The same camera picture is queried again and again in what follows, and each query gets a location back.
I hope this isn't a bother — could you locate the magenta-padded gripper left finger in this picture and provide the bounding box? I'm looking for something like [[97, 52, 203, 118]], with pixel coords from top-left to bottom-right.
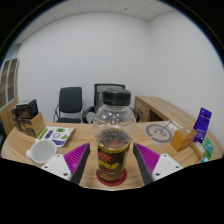
[[40, 142, 91, 185]]

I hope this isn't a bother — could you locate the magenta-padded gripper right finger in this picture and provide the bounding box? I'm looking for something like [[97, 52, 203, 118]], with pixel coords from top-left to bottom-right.
[[132, 142, 184, 185]]

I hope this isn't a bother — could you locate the clear black-capped drink bottle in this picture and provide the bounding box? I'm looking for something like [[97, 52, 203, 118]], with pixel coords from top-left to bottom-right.
[[92, 87, 137, 184]]

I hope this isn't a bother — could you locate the green and purple sticker sheet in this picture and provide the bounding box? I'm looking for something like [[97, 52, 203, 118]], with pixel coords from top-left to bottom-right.
[[35, 126, 76, 148]]

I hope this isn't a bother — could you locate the white mug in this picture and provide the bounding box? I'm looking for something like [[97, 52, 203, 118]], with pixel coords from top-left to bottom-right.
[[25, 139, 58, 164]]

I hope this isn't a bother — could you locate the orange cardboard box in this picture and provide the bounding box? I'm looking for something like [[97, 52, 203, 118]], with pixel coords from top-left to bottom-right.
[[169, 127, 198, 153]]

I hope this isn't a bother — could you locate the kraft cardboard box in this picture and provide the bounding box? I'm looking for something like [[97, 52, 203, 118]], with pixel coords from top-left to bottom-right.
[[20, 112, 46, 139]]

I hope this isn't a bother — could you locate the small tan box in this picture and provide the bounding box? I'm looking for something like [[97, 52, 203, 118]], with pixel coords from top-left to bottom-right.
[[191, 141, 208, 159]]

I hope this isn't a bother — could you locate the wooden side desk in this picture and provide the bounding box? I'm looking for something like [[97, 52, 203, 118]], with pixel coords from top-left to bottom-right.
[[133, 95, 198, 128]]

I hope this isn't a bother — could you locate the plain black chair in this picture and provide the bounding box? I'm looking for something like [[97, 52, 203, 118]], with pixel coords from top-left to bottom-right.
[[53, 86, 84, 124]]

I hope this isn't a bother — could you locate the green box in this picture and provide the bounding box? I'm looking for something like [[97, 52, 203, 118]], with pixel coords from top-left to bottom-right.
[[201, 137, 215, 160]]

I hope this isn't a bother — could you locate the purple package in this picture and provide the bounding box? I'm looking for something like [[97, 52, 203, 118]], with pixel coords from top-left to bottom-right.
[[193, 107, 213, 144]]

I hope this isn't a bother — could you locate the small dark brown box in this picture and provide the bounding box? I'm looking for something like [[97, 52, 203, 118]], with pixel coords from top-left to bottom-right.
[[10, 107, 23, 132]]

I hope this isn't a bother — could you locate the black mesh office chair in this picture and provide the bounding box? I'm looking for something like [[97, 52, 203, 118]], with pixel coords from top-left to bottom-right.
[[83, 83, 141, 124]]

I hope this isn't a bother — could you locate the wooden shelf unit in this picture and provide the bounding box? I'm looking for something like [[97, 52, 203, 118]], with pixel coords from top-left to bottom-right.
[[0, 57, 20, 136]]

